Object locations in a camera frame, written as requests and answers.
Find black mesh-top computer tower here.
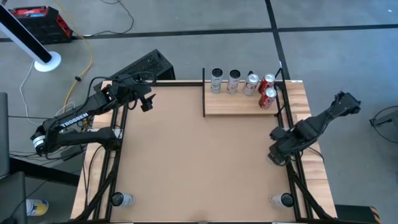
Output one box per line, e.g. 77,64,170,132
93,49,175,94

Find white blue Celsius can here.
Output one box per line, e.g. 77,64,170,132
111,192,136,208
210,68,224,94

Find black round chair base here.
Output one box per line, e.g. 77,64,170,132
369,105,398,161

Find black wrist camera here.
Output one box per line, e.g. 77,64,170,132
269,126,286,141
139,93,156,113

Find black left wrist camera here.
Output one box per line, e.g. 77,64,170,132
139,93,156,113

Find black white tower stand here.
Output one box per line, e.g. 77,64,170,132
0,3,62,73

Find white yellow paper cup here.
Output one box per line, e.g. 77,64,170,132
25,198,50,217

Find silver Diet Coke can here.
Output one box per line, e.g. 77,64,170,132
242,73,260,96

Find yellow cable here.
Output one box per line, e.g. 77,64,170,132
55,0,94,108

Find white floor cable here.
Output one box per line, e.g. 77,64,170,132
19,60,76,126

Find wooden shelf with black frame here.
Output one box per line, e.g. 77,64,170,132
201,67,287,118

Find black floor cable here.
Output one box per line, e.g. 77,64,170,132
82,0,135,37

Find red Star Wars Coca-Cola can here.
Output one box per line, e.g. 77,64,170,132
258,87,277,110
257,73,276,94

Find black aluminium table frame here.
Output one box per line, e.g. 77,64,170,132
81,79,335,224

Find black box orange striped edge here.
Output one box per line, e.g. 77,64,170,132
334,203,382,224

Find black desk foot bar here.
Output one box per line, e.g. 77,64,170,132
9,157,81,187

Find dark grey upright panel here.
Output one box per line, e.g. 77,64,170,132
0,91,11,179

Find black red plastic crate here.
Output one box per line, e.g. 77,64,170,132
8,5,75,45

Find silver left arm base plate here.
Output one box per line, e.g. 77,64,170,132
88,128,124,138

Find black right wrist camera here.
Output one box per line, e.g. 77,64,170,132
269,126,286,141

